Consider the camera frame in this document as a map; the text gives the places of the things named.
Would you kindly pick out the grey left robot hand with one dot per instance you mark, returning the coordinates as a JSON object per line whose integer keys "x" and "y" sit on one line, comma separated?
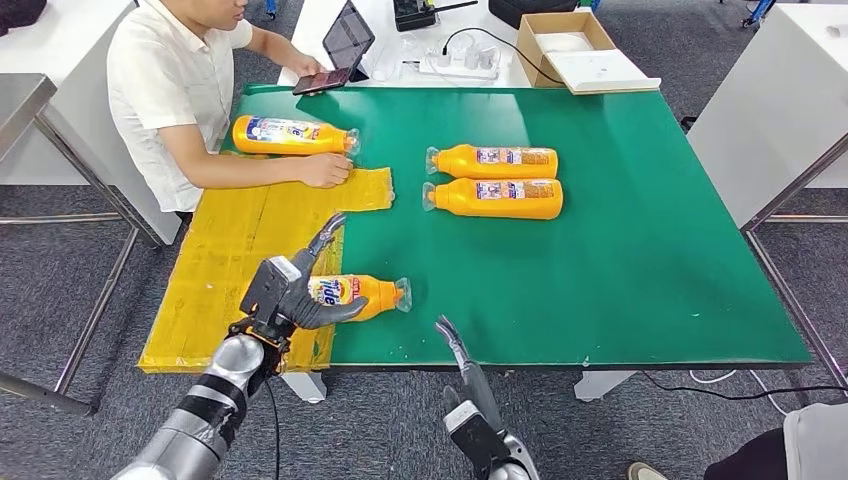
{"x": 311, "y": 311}

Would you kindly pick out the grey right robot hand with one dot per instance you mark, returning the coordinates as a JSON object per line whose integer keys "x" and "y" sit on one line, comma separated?
{"x": 480, "y": 391}

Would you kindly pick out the steel table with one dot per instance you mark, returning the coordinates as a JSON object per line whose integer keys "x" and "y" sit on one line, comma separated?
{"x": 20, "y": 99}

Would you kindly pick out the yellow taped cardboard sheet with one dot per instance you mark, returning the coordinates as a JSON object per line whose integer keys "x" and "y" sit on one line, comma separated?
{"x": 212, "y": 265}

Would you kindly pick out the black tablet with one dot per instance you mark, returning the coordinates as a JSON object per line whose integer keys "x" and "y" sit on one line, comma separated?
{"x": 349, "y": 36}

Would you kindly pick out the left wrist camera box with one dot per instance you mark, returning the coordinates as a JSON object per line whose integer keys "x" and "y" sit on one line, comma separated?
{"x": 268, "y": 291}

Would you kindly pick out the white table foot plate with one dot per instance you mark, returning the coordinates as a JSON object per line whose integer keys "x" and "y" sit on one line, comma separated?
{"x": 305, "y": 387}
{"x": 599, "y": 387}

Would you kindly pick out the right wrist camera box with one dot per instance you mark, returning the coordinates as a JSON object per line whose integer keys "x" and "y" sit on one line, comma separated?
{"x": 474, "y": 437}

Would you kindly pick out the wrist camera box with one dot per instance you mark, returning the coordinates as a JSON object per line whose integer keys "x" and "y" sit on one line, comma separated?
{"x": 474, "y": 437}
{"x": 268, "y": 291}

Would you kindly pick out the white box lid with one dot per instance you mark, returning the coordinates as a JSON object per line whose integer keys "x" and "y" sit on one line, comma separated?
{"x": 604, "y": 71}

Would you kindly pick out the black radio device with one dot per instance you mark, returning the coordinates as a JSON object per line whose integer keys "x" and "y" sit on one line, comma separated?
{"x": 414, "y": 13}

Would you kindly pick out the black bag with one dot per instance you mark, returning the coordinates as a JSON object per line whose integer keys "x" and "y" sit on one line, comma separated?
{"x": 526, "y": 10}
{"x": 20, "y": 12}

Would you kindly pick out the green table mat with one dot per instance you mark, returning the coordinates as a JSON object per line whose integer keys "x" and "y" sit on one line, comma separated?
{"x": 649, "y": 212}

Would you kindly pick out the white power strip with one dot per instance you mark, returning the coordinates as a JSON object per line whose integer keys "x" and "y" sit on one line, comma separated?
{"x": 460, "y": 71}

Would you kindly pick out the orange detergent bottle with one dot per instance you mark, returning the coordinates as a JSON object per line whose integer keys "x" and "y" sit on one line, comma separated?
{"x": 464, "y": 201}
{"x": 378, "y": 295}
{"x": 291, "y": 136}
{"x": 464, "y": 164}

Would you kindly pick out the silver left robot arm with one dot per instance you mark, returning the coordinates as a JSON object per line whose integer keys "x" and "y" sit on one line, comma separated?
{"x": 199, "y": 417}

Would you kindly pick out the white desk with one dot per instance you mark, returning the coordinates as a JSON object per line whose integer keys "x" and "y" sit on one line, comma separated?
{"x": 397, "y": 20}

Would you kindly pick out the steel table frame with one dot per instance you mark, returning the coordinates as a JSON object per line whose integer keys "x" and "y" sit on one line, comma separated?
{"x": 798, "y": 182}

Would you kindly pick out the dark smartphone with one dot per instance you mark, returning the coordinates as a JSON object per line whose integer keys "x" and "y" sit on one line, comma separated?
{"x": 322, "y": 81}

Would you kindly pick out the white paper roll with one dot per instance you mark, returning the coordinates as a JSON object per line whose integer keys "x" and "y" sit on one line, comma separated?
{"x": 838, "y": 31}

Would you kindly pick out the white cabinet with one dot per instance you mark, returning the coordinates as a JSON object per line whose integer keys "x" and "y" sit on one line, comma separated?
{"x": 53, "y": 60}
{"x": 778, "y": 93}

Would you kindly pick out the brown cardboard box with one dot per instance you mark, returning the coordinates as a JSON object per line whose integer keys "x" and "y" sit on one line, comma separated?
{"x": 531, "y": 56}

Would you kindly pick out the blue wheeled cart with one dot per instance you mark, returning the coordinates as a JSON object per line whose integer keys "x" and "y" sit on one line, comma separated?
{"x": 758, "y": 10}

